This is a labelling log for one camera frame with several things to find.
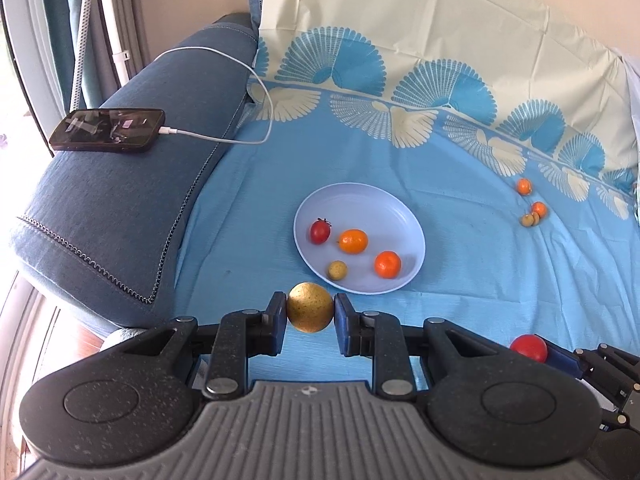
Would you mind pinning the orange cherry tomato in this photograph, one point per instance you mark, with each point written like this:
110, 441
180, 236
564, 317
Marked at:
388, 264
353, 240
523, 186

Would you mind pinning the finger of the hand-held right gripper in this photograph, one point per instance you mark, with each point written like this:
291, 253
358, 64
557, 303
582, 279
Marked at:
562, 357

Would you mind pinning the orange kumquat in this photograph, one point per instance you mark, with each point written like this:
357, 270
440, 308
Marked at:
538, 208

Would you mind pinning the teal curtain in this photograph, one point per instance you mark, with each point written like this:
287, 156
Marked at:
55, 10

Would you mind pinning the white window frame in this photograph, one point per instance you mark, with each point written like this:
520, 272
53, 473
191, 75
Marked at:
30, 10

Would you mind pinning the white pipe with clip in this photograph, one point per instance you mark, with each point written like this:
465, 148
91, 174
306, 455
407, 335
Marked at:
113, 20

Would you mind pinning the red cherry tomato with stem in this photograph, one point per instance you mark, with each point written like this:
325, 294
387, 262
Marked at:
320, 231

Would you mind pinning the white perforated pole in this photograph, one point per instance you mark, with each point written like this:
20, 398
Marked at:
82, 40

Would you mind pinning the black smartphone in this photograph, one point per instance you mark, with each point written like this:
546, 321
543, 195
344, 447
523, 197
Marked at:
107, 130

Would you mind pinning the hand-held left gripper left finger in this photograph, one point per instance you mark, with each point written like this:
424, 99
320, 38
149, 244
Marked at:
278, 317

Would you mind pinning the light blue plate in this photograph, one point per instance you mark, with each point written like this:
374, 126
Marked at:
380, 220

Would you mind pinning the blue printed cloth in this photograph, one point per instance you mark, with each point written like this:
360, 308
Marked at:
475, 285

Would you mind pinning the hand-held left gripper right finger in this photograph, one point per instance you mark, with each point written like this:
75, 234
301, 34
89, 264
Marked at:
342, 325

